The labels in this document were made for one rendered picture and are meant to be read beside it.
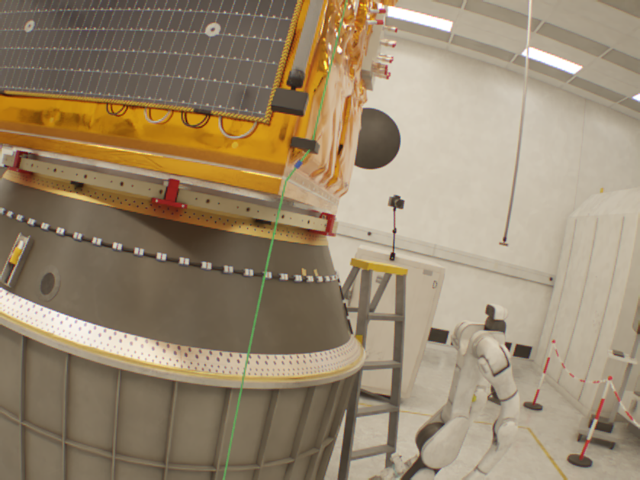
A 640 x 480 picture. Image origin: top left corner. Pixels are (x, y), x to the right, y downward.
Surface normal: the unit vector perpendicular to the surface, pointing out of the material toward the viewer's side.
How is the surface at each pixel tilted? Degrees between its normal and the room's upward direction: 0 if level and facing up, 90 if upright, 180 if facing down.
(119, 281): 62
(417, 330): 90
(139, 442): 90
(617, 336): 90
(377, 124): 90
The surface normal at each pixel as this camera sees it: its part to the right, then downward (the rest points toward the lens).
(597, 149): -0.11, 0.03
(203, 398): 0.47, 0.15
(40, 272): 0.03, -0.43
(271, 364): 0.61, -0.58
